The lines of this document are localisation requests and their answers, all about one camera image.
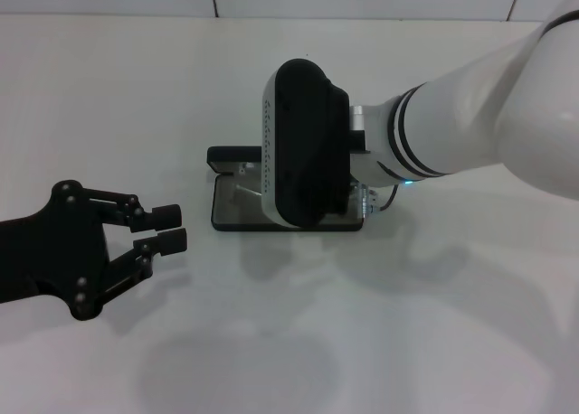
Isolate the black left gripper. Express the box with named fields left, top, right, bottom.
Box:
left=0, top=179, right=189, bottom=321

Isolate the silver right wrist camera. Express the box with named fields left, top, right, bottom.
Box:
left=260, top=58, right=372, bottom=231

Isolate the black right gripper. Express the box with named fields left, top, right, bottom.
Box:
left=311, top=181, right=350, bottom=219

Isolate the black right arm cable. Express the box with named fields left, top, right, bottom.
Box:
left=373, top=183, right=400, bottom=214

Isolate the black glasses case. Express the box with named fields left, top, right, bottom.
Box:
left=206, top=146, right=365, bottom=232

